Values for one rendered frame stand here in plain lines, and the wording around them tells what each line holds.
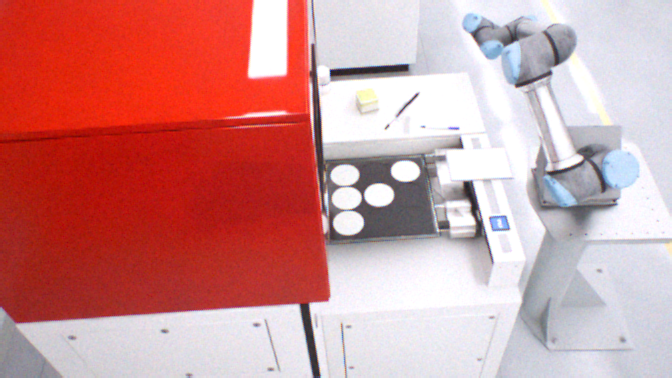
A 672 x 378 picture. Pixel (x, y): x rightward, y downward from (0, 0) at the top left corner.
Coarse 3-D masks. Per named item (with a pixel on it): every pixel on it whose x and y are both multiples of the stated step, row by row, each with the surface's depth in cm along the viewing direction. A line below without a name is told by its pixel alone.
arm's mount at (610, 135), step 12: (576, 132) 203; (588, 132) 203; (600, 132) 202; (612, 132) 202; (576, 144) 203; (588, 144) 203; (612, 144) 203; (540, 156) 210; (540, 168) 210; (540, 180) 210; (540, 192) 210; (612, 192) 204; (552, 204) 207; (576, 204) 207; (588, 204) 207; (600, 204) 207; (612, 204) 207
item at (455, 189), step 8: (440, 168) 214; (440, 176) 212; (448, 176) 211; (440, 184) 210; (448, 184) 209; (456, 184) 209; (448, 192) 207; (456, 192) 206; (464, 192) 206; (448, 216) 200; (456, 216) 199; (456, 232) 195; (464, 232) 195; (472, 232) 195
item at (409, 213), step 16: (384, 160) 215; (400, 160) 215; (416, 160) 215; (368, 176) 211; (384, 176) 210; (400, 192) 205; (416, 192) 205; (336, 208) 202; (352, 208) 201; (368, 208) 201; (384, 208) 201; (400, 208) 200; (416, 208) 200; (368, 224) 197; (384, 224) 196; (400, 224) 196; (416, 224) 196; (432, 224) 195
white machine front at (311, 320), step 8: (304, 304) 141; (312, 304) 151; (304, 312) 143; (312, 312) 148; (304, 320) 146; (312, 320) 146; (320, 320) 181; (304, 328) 149; (312, 328) 149; (320, 328) 179; (312, 336) 152; (320, 336) 175; (312, 344) 156; (320, 344) 172; (312, 352) 159; (320, 352) 169; (312, 360) 163; (320, 360) 166; (312, 368) 166; (320, 368) 167; (320, 376) 170
